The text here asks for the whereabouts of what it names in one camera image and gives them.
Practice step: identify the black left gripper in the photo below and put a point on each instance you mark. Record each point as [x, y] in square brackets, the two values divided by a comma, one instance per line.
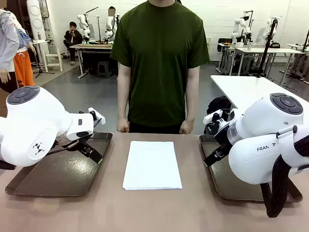
[70, 142]

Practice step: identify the person's left forearm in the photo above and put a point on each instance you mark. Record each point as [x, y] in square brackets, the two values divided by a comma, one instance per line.
[192, 101]

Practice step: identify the person's left hand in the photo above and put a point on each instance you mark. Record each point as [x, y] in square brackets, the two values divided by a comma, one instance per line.
[187, 126]

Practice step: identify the black plastic stool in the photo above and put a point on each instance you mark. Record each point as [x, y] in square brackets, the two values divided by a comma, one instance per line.
[103, 64]

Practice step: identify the white wooden chair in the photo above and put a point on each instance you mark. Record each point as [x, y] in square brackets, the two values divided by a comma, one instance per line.
[51, 56]

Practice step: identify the mannequin with brown apron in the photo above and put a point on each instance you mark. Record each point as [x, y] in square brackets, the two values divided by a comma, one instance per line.
[7, 43]

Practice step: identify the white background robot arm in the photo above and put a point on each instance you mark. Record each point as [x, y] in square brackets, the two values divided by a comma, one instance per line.
[270, 24]
[237, 24]

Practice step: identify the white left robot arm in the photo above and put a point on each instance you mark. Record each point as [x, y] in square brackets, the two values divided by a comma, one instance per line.
[29, 125]

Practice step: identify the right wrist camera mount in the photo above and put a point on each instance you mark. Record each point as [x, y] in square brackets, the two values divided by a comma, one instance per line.
[213, 117]

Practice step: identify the black office chair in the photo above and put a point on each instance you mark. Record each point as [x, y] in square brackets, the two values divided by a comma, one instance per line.
[223, 41]

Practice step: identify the white standing air conditioner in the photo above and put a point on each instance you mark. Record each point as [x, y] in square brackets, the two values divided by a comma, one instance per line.
[36, 21]

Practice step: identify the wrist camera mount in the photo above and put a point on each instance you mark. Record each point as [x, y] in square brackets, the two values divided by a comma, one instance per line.
[97, 117]
[213, 117]

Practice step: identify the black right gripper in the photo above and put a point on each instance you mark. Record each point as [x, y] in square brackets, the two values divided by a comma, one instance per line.
[224, 136]

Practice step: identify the white rounded table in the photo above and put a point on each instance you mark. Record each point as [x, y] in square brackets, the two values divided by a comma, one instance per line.
[241, 89]

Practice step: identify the white A4 paper stack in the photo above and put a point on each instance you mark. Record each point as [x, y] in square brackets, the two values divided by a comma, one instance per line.
[152, 166]

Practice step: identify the standing background person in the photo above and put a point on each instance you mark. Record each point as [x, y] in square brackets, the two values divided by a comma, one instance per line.
[111, 10]

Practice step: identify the white background humanoid robot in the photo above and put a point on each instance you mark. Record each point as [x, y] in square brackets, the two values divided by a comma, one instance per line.
[109, 26]
[84, 24]

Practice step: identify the person in green T-shirt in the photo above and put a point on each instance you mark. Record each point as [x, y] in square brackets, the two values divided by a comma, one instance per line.
[157, 60]

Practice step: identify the seated person in black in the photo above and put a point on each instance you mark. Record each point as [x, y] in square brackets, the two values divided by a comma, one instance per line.
[72, 36]

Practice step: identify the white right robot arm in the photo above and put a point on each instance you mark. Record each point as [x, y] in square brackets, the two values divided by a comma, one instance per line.
[265, 145]

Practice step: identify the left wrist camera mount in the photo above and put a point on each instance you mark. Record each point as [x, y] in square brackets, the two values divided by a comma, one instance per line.
[97, 117]

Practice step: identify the wooden top background table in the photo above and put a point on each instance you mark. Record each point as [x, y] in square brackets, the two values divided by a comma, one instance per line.
[96, 46]

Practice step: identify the person's right forearm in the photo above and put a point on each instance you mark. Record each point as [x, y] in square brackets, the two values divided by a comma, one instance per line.
[124, 101]

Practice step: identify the brown plastic tray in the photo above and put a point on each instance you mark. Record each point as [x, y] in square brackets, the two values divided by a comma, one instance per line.
[217, 174]
[60, 178]

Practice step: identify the mannequin with orange shorts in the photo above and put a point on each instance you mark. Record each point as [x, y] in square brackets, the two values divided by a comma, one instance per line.
[23, 67]

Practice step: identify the black camera stand pole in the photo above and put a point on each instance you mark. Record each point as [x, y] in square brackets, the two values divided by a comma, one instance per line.
[265, 55]

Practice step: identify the person's right hand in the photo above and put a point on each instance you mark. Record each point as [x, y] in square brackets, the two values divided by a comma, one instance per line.
[123, 125]

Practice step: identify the long white background table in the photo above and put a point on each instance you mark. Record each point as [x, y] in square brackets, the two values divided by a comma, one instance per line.
[265, 50]

